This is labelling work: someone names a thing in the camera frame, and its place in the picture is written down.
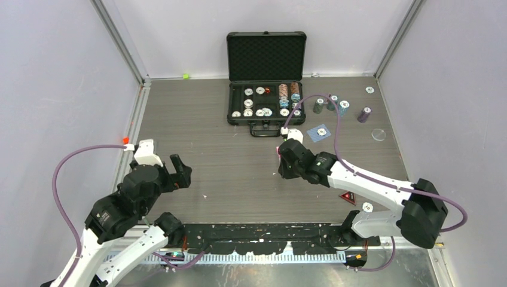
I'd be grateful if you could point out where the pink pen cap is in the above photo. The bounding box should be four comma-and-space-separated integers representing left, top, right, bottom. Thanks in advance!
276, 146, 281, 161

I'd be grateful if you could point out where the green white pen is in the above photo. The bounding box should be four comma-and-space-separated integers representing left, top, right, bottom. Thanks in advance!
142, 216, 151, 227

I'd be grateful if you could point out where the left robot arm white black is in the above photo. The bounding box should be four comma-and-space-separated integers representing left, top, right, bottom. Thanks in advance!
43, 154, 193, 286

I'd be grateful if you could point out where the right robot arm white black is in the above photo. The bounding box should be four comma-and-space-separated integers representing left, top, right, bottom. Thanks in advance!
278, 139, 448, 249

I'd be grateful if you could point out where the blue playing card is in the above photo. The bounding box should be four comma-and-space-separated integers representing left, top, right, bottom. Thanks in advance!
307, 124, 332, 143

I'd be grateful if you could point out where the white chip on card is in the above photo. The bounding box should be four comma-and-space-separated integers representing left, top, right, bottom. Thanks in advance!
317, 128, 328, 136

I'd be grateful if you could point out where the dark green chip stack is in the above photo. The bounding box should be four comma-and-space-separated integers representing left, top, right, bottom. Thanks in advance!
313, 97, 326, 114

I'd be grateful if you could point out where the teal chip stack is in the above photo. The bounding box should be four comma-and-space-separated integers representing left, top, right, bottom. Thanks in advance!
326, 94, 339, 111

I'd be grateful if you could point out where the red triangle sign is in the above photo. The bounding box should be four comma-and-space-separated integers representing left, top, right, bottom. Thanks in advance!
340, 191, 356, 206

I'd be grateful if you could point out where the light blue chip stack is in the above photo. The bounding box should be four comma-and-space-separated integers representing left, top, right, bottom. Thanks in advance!
338, 100, 350, 117

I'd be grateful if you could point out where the purple chip stack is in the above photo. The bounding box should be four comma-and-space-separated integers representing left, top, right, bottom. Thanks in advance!
357, 106, 371, 123

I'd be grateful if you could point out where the white chip near base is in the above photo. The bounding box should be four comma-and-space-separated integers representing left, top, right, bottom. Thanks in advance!
362, 202, 374, 213

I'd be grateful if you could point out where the clear dealer button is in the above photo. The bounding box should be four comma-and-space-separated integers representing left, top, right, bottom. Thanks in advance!
371, 129, 387, 142

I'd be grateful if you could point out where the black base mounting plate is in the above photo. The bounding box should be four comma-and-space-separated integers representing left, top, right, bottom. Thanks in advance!
167, 223, 380, 255

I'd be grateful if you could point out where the black poker chip case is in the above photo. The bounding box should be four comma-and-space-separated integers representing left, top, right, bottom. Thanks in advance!
226, 31, 307, 138

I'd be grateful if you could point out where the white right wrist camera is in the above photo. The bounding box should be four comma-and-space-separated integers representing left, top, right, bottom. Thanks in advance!
280, 127, 304, 144

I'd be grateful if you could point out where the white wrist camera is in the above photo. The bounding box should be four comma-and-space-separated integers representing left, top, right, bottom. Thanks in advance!
123, 139, 164, 167
280, 127, 304, 144

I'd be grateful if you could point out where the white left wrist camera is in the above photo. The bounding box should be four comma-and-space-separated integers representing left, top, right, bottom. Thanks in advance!
123, 139, 164, 167

